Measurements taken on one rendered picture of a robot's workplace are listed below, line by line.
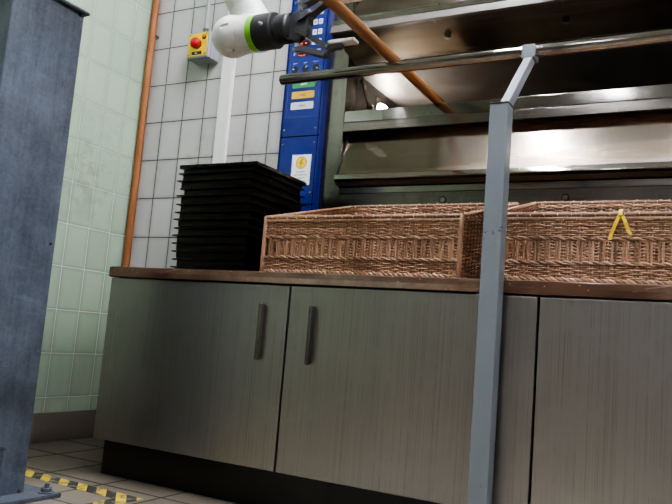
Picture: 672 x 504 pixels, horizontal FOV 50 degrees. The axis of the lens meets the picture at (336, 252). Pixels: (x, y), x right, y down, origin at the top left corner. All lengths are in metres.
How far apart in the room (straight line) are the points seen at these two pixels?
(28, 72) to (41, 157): 0.20
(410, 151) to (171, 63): 1.10
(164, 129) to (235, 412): 1.38
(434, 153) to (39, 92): 1.14
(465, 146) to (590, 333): 0.92
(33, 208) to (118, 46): 1.22
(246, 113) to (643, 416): 1.74
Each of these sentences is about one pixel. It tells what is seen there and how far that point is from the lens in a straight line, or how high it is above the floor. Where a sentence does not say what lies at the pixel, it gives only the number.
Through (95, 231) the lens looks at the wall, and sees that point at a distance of 2.79.
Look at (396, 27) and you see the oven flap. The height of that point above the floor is 1.39.
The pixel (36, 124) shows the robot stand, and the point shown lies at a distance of 1.89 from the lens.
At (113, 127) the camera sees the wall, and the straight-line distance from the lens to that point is 2.88.
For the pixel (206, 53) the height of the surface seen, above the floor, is 1.42.
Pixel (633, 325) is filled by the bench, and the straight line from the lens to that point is 1.52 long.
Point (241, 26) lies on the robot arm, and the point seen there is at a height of 1.19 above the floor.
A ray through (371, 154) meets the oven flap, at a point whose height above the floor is 1.03.
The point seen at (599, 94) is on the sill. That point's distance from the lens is 2.21.
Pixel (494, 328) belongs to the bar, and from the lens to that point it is 1.51.
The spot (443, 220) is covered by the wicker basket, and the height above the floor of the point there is 0.72.
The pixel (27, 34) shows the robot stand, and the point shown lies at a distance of 1.92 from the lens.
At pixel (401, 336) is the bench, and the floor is 0.44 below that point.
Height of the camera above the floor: 0.43
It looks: 7 degrees up
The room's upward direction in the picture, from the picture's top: 5 degrees clockwise
